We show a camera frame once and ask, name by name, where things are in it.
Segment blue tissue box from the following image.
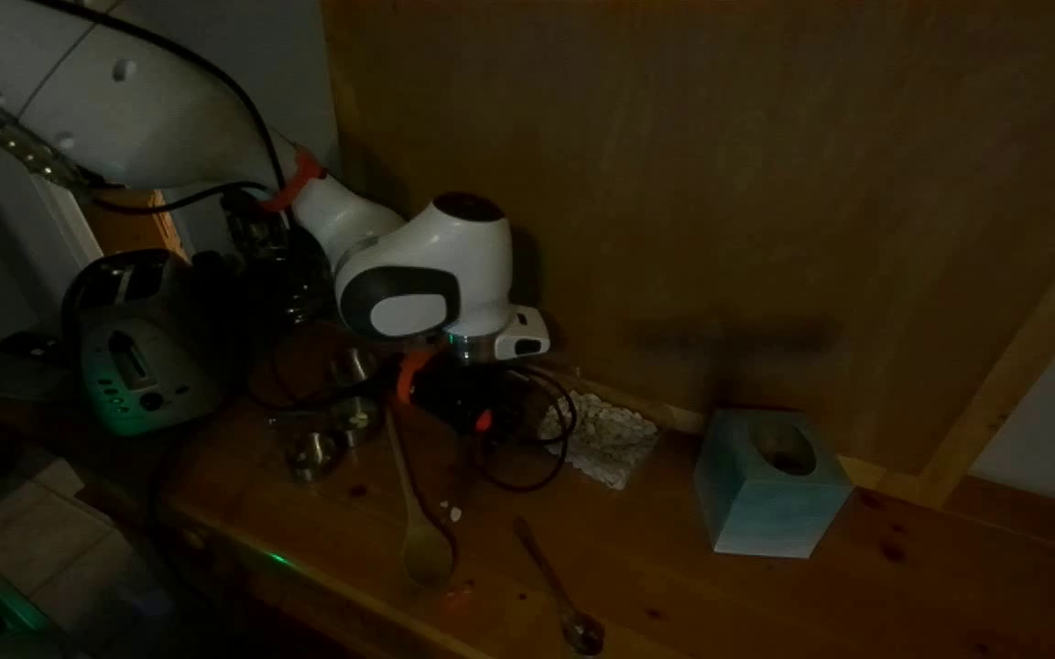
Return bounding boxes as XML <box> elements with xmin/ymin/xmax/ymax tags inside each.
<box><xmin>688</xmin><ymin>408</ymin><xmax>858</xmax><ymax>565</ymax></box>

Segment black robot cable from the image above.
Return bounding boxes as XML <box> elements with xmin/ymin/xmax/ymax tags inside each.
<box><xmin>35</xmin><ymin>0</ymin><xmax>583</xmax><ymax>498</ymax></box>

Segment silver toaster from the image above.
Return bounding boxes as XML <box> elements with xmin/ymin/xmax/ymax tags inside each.
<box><xmin>57</xmin><ymin>246</ymin><xmax>254</xmax><ymax>445</ymax></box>

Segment wooden spoon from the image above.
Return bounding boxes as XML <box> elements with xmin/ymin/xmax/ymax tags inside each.
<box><xmin>379</xmin><ymin>408</ymin><xmax>461</xmax><ymax>589</ymax></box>

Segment large metal measuring cup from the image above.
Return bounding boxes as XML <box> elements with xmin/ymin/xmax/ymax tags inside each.
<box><xmin>331</xmin><ymin>349</ymin><xmax>387</xmax><ymax>428</ymax></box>

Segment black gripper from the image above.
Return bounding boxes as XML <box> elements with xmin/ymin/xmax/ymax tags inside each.
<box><xmin>406</xmin><ymin>349</ymin><xmax>521</xmax><ymax>434</ymax></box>

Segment white rail edge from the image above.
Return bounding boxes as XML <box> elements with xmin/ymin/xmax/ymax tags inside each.
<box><xmin>318</xmin><ymin>0</ymin><xmax>1055</xmax><ymax>514</ymax></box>

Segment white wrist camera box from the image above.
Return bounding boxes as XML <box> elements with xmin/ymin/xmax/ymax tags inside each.
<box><xmin>488</xmin><ymin>306</ymin><xmax>552</xmax><ymax>365</ymax></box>

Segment metal spoon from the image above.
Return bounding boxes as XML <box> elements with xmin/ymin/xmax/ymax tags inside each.
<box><xmin>508</xmin><ymin>515</ymin><xmax>609</xmax><ymax>659</ymax></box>

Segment medium metal measuring cup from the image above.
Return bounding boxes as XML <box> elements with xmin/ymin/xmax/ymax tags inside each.
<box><xmin>285</xmin><ymin>421</ymin><xmax>343</xmax><ymax>489</ymax></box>

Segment small metal measuring cup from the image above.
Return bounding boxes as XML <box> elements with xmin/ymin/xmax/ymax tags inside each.
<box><xmin>339</xmin><ymin>401</ymin><xmax>383</xmax><ymax>450</ymax></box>

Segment white patterned plastic packet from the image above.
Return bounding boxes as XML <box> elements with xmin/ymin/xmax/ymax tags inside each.
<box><xmin>550</xmin><ymin>390</ymin><xmax>664</xmax><ymax>496</ymax></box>

